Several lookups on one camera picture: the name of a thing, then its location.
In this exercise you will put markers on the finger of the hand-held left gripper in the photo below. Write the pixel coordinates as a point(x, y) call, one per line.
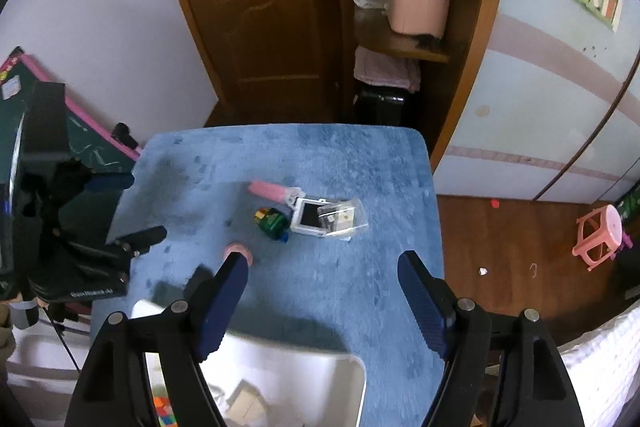
point(112, 182)
point(145, 237)

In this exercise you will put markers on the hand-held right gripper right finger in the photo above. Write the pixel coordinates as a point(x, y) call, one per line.
point(425, 307)

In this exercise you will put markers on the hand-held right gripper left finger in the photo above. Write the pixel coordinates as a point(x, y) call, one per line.
point(220, 307)

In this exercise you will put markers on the small pink white tool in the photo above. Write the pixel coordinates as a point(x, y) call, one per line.
point(240, 251)

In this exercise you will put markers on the beige block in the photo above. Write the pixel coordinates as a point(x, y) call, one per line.
point(245, 402)

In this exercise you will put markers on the white plastic tray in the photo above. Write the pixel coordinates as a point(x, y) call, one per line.
point(300, 382)

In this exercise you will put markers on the colourful puzzle cube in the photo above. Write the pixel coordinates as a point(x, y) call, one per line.
point(165, 414)

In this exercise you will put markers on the black easel knob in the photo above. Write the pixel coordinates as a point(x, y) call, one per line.
point(122, 134)

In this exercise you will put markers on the small green bottle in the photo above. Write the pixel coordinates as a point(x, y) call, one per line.
point(272, 222)

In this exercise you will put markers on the clear plastic box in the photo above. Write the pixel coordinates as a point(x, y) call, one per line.
point(347, 214)

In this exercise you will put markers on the white device with dark screen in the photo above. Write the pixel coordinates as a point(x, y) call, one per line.
point(307, 214)

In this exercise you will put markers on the pink tube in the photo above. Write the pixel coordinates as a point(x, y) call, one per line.
point(270, 189)

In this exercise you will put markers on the white checkered cloth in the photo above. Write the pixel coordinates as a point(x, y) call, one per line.
point(610, 367)

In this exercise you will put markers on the brown wooden door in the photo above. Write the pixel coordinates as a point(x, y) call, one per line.
point(250, 32)

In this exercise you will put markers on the pink plastic stool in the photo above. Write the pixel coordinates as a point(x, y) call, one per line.
point(607, 217)

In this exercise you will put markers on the black container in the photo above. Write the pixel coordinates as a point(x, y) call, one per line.
point(380, 107)

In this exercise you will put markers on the small pink toy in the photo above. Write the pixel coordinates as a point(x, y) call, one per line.
point(626, 241)

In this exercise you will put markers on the green printed package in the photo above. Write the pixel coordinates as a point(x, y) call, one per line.
point(631, 209)

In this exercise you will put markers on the light blue flowered wardrobe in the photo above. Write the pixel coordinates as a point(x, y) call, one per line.
point(540, 107)

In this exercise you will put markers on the folded pink towel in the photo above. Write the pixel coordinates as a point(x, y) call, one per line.
point(385, 69)

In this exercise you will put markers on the brown wooden shelf cabinet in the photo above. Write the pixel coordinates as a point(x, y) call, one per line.
point(480, 32)

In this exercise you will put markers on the white crumpled item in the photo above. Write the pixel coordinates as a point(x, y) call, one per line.
point(367, 1)

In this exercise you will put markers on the green chalkboard with pink frame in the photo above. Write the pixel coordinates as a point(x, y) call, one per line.
point(85, 142)

